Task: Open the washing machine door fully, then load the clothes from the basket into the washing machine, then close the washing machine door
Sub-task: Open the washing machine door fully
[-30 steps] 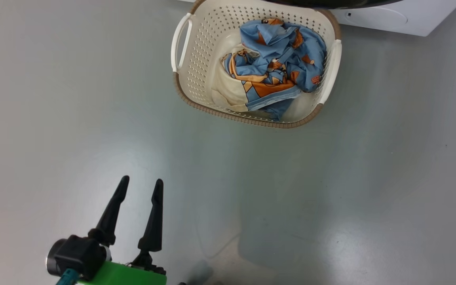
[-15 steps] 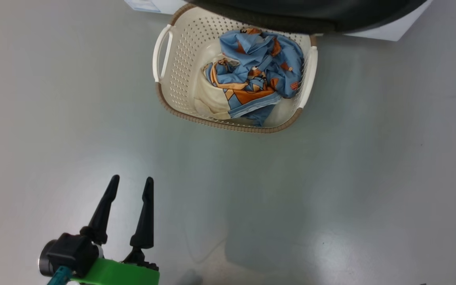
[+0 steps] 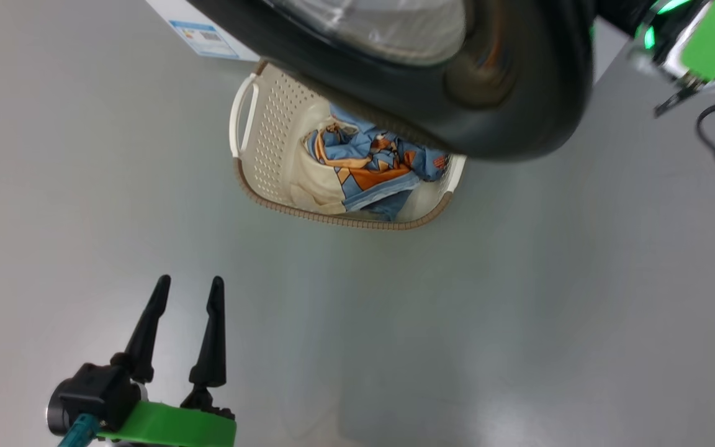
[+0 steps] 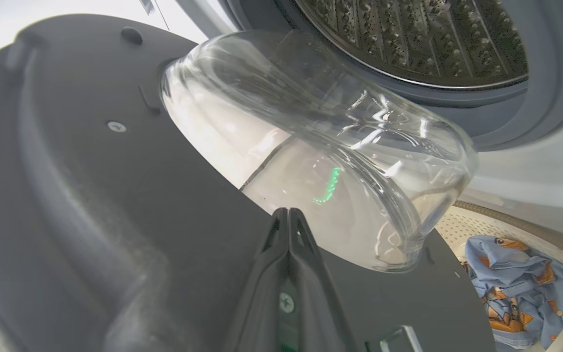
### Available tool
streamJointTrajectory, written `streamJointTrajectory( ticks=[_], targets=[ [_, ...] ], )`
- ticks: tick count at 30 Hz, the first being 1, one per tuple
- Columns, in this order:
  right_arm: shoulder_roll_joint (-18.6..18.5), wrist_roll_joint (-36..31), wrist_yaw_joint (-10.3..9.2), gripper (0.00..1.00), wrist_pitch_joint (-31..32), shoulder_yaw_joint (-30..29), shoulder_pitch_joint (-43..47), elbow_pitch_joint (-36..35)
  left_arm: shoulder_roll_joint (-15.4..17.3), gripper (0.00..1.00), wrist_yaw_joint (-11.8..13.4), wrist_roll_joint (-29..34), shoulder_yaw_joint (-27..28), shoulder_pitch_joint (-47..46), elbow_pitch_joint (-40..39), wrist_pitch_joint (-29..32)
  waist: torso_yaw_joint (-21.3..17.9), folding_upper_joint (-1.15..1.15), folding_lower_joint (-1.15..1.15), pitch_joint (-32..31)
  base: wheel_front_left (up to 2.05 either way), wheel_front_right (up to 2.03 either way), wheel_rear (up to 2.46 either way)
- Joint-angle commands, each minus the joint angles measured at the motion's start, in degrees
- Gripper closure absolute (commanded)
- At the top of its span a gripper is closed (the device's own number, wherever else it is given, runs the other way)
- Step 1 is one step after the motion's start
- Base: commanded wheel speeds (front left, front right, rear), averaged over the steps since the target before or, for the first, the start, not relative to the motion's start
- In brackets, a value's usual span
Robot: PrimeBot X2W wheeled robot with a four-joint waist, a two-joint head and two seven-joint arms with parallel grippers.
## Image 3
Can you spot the blue and orange garment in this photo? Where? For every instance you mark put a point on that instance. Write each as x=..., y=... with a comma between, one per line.
x=370, y=164

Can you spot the blue energy label sticker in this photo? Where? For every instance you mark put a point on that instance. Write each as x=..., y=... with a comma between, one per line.
x=205, y=38

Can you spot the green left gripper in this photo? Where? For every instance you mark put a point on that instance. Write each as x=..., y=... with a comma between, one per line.
x=171, y=428

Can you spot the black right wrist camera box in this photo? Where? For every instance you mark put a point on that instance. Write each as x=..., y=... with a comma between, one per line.
x=618, y=11

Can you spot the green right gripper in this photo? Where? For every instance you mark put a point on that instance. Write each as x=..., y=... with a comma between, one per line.
x=714, y=34

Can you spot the cream garment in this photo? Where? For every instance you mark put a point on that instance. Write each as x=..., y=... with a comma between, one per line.
x=314, y=186

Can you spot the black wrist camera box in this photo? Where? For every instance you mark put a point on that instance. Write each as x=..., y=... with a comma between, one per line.
x=94, y=391
x=618, y=11

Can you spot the black round washing machine door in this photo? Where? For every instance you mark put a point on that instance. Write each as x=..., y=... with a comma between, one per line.
x=519, y=112

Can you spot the cream perforated laundry basket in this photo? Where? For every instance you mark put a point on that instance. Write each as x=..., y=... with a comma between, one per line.
x=270, y=143

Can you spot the white washing machine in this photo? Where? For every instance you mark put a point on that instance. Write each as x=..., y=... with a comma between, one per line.
x=171, y=11

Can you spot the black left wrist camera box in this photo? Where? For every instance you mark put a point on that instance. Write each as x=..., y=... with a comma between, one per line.
x=94, y=391

